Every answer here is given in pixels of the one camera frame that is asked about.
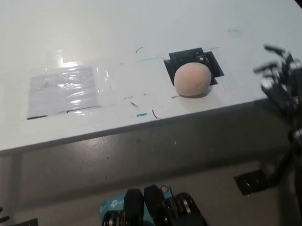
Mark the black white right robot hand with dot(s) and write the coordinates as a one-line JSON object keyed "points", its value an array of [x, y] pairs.
{"points": [[284, 87]]}

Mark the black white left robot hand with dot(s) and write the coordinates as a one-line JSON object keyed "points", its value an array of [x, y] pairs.
{"points": [[0, 220]]}

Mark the pink dumpling toy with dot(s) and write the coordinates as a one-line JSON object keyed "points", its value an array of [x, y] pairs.
{"points": [[192, 80]]}

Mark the black tape mask patch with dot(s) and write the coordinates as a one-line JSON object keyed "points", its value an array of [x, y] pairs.
{"points": [[215, 68]]}

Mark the black ribbed robot body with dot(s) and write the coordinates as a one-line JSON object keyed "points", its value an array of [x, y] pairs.
{"points": [[158, 212]]}

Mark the teal router box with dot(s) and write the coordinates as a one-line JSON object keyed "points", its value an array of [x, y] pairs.
{"points": [[112, 203]]}

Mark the clear plastic taped sheet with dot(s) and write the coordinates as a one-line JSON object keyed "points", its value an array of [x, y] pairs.
{"points": [[63, 90]]}

